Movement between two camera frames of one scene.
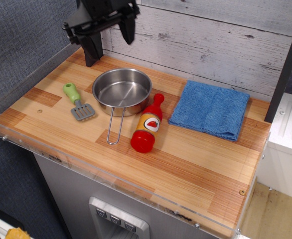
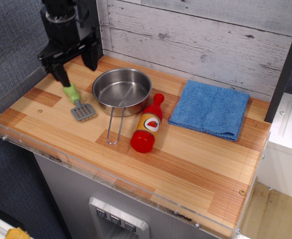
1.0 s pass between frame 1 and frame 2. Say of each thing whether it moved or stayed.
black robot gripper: moved
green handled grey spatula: stayed
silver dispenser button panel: stayed
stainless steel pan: stayed
